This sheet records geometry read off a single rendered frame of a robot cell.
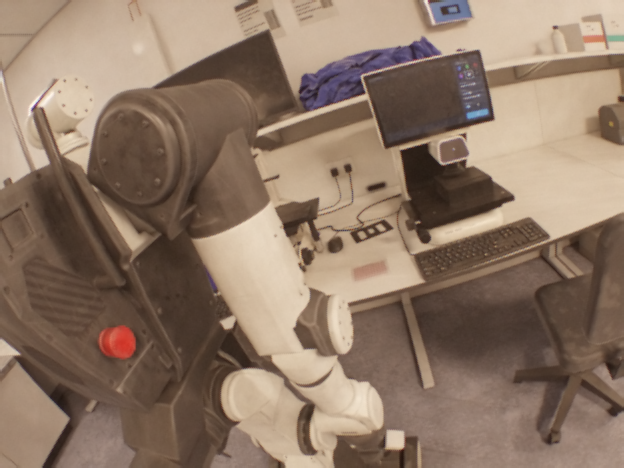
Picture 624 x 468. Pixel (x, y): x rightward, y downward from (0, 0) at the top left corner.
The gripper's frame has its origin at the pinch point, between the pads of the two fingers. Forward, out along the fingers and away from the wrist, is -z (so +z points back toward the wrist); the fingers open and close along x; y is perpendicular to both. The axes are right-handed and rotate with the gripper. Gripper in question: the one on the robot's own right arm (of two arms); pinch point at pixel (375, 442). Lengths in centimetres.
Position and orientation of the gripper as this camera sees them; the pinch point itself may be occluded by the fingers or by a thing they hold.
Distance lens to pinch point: 84.6
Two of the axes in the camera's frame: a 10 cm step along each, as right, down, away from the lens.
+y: -9.3, 2.2, 3.1
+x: 1.1, -6.2, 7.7
